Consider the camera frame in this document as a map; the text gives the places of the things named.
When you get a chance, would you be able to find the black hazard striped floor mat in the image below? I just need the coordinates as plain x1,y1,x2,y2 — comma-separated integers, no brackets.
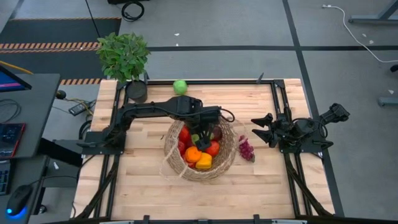
0,17,123,86

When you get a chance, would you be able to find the dark red apple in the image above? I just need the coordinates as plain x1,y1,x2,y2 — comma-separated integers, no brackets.
211,126,223,141

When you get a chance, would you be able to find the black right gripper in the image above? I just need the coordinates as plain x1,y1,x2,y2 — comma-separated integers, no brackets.
251,113,289,147

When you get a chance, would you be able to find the black computer mouse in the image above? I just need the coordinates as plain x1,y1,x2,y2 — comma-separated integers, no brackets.
6,184,34,218

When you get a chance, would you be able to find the green potted plant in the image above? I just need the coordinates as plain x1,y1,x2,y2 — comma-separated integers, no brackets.
96,32,152,105

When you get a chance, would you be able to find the black power adapter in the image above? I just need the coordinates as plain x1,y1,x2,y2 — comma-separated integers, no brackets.
68,101,91,117

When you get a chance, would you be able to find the short grey table foot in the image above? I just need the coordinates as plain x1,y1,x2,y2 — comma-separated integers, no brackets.
377,96,398,107

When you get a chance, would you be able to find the red tomato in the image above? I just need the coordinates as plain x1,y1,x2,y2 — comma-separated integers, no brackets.
205,140,221,157

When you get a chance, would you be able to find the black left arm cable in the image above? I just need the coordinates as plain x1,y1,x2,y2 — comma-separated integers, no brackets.
217,108,236,123

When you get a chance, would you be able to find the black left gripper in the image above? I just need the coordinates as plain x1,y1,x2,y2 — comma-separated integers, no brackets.
191,105,222,152

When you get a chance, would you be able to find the dark grey desk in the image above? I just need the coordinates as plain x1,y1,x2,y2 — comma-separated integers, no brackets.
0,155,49,224

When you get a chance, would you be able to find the green bell pepper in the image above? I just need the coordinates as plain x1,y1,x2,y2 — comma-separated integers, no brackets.
172,79,188,95

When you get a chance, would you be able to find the black keyboard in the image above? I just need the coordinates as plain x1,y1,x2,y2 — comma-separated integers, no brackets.
0,169,12,197

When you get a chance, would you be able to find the black desk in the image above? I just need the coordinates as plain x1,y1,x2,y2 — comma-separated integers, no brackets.
0,73,62,160

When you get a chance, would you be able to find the purple grape bunch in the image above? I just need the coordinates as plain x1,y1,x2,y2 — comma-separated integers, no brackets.
238,134,256,164

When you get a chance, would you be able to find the orange fruit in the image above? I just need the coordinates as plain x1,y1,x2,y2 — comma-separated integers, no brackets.
185,146,203,163

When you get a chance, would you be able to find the woven wicker basket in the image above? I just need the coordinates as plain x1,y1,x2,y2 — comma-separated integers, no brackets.
159,115,249,183

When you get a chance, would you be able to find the yellow bell pepper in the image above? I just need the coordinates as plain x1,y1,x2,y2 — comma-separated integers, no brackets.
195,152,213,170

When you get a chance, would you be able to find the black aluminium table frame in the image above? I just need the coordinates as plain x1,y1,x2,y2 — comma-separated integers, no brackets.
73,78,338,224

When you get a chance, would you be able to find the green cucumber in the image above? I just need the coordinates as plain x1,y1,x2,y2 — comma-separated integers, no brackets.
191,133,215,144

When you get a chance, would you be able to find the white cable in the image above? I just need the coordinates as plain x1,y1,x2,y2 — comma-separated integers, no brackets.
322,4,398,63

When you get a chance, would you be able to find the computer monitor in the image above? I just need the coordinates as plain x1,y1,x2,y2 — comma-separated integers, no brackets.
0,64,32,93

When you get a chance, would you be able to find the red bell pepper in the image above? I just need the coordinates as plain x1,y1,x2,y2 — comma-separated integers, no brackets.
178,126,191,144

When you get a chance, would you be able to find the dark tablet red edge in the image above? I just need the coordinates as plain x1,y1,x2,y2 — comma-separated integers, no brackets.
0,123,26,159

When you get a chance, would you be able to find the coiled black cable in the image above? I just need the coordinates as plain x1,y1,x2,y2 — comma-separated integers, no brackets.
120,1,146,22

